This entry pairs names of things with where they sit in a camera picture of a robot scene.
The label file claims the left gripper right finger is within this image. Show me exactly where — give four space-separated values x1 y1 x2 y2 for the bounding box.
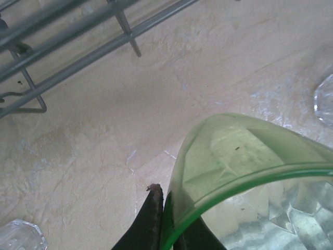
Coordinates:
166 192 227 250

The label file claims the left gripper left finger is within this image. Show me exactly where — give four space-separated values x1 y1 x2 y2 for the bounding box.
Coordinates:
111 183 164 250

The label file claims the short green leaf-pattern cup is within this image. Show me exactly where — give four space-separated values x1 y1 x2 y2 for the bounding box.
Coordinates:
160 112 333 250

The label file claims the clear faceted plastic cup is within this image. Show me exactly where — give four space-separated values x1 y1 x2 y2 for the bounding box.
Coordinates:
313 73 333 128
0 219 48 250

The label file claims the grey wire dish rack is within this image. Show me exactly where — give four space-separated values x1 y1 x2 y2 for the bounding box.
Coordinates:
0 0 201 119

